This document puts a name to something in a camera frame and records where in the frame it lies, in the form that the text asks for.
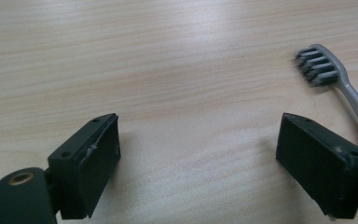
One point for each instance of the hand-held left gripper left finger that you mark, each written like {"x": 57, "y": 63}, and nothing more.
{"x": 84, "y": 168}

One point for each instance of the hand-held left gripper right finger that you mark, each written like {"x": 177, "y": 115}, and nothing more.
{"x": 317, "y": 161}

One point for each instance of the grey and pink toothbrush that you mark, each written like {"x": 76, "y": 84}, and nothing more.
{"x": 323, "y": 67}

